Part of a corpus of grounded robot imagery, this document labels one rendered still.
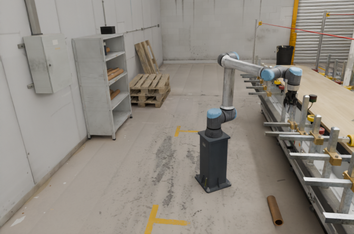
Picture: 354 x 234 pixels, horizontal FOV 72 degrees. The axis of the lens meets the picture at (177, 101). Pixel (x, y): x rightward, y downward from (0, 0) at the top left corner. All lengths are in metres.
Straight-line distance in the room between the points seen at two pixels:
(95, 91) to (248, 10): 7.11
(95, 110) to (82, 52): 0.86
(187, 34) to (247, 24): 2.23
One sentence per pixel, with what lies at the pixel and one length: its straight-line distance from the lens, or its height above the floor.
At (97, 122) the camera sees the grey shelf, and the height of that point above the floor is 0.30.
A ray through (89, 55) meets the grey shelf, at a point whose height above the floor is 1.32.
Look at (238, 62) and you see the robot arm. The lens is 2.19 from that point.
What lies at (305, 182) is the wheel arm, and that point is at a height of 0.95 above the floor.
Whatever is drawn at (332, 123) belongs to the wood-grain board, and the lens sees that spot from 2.45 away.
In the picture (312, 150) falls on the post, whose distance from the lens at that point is 2.09.
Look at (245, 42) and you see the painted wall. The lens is 9.71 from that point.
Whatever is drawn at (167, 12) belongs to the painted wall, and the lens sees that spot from 9.71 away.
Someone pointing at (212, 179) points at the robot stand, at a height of 0.13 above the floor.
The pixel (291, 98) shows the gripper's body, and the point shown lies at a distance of 2.08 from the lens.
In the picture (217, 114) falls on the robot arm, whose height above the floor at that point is 0.86.
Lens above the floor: 1.80
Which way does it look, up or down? 19 degrees down
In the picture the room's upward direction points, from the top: 2 degrees counter-clockwise
